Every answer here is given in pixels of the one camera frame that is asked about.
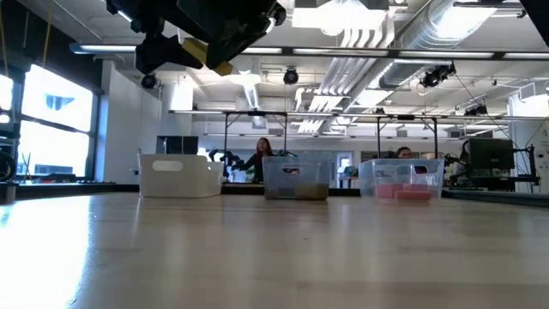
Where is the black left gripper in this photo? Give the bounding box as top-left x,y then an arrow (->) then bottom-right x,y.
105,0 -> 288,76

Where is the yellow short rectangular block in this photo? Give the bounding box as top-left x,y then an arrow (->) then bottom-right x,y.
181,37 -> 235,77

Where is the yellow arch block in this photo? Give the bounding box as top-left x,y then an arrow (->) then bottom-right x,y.
294,184 -> 329,200

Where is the red cube block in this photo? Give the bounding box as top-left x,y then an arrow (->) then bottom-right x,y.
376,183 -> 404,200

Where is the long ceiling light strip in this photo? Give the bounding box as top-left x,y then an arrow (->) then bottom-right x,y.
68,42 -> 139,54
239,45 -> 283,55
398,50 -> 495,59

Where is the white plastic bin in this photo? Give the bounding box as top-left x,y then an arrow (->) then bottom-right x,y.
137,153 -> 225,199

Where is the white ceiling light panel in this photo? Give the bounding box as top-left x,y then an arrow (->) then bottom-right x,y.
291,6 -> 389,32

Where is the brown background desk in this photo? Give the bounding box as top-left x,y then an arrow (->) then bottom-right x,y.
221,182 -> 265,196

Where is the blue-grey translucent plastic bin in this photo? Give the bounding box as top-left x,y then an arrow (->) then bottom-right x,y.
262,155 -> 333,201

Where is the large window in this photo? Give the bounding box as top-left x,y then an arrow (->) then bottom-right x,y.
0,64 -> 102,179

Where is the clear plastic bin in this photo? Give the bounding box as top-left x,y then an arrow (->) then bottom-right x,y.
358,158 -> 445,201

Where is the grey cylinder stand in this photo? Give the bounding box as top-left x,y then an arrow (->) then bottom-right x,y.
0,181 -> 18,205

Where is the black equipment stand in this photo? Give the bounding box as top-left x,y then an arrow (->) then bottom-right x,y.
512,144 -> 541,186

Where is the black metal workstation frame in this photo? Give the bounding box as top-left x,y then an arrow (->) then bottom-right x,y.
376,113 -> 439,161
222,110 -> 289,164

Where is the yellow hanging strap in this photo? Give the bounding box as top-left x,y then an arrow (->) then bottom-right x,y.
41,0 -> 54,68

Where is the black ceiling camera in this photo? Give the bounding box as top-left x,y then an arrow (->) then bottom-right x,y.
462,104 -> 489,117
419,63 -> 457,89

